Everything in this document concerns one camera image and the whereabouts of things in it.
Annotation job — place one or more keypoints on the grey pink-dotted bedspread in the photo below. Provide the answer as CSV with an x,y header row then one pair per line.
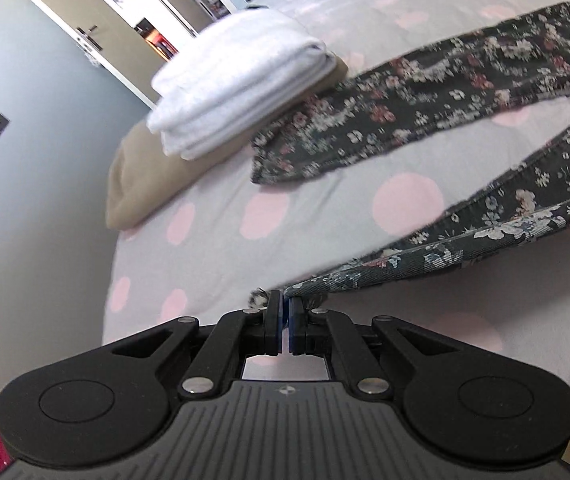
x,y
315,220

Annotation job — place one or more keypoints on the dark floral pants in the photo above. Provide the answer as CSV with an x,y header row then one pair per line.
x,y
415,90

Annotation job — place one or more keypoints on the folded beige garment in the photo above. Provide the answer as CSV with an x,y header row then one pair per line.
x,y
145,180

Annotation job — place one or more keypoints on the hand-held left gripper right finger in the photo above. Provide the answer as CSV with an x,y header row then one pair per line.
x,y
291,327

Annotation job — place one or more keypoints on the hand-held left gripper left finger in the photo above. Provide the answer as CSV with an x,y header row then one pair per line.
x,y
278,327

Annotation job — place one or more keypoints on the folded white garment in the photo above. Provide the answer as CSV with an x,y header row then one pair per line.
x,y
235,85

